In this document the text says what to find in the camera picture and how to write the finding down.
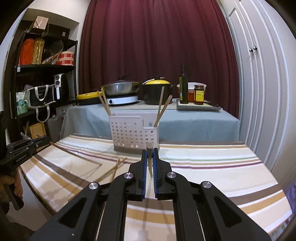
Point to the white bowl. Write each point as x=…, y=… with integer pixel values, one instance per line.
x=191, y=86

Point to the black handled knife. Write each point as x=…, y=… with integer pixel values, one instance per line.
x=211, y=104

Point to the dark olive oil bottle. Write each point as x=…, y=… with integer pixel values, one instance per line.
x=183, y=89

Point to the brown paper bag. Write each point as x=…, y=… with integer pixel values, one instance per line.
x=40, y=22

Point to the beige placemat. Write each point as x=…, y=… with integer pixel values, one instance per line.
x=140, y=105

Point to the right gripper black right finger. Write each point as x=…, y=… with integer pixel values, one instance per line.
x=201, y=211

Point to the black white tote bag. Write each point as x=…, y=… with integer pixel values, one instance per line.
x=41, y=97

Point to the orange package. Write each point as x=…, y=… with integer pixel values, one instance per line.
x=26, y=54

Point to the wooden board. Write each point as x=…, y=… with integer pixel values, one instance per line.
x=37, y=128

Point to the person left hand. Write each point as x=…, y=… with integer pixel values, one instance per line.
x=16, y=181

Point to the green white packet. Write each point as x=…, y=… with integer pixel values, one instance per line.
x=21, y=104

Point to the red striped round tins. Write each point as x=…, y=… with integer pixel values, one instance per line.
x=66, y=58

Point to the white cabinet doors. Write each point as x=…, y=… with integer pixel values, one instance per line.
x=265, y=50

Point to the yellow lidded flat pan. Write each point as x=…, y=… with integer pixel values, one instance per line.
x=89, y=98

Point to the striped tablecloth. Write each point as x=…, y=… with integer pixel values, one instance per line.
x=234, y=169

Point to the red jar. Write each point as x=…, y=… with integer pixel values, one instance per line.
x=191, y=95

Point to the white induction cooker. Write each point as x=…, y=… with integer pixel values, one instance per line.
x=122, y=100

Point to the white perforated utensil holder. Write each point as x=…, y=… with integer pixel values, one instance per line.
x=131, y=131

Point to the black pot yellow lid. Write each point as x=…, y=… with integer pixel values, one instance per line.
x=153, y=88

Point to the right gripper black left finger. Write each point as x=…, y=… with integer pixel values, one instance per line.
x=98, y=212

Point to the sauce jar yellow label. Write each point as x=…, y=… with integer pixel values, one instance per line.
x=199, y=92

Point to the steel wok with lid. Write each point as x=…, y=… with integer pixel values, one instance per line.
x=123, y=87

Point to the maroon curtain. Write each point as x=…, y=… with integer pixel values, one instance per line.
x=147, y=39

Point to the wooden chopstick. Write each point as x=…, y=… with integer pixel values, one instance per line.
x=168, y=101
x=105, y=102
x=114, y=170
x=150, y=147
x=159, y=108
x=55, y=151
x=109, y=171

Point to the gold package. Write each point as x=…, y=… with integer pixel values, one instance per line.
x=38, y=50

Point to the black air fryer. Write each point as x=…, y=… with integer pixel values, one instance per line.
x=61, y=85

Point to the black shelving unit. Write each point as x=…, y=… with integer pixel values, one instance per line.
x=17, y=76

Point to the grey cutting board tray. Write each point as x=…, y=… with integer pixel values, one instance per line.
x=194, y=107

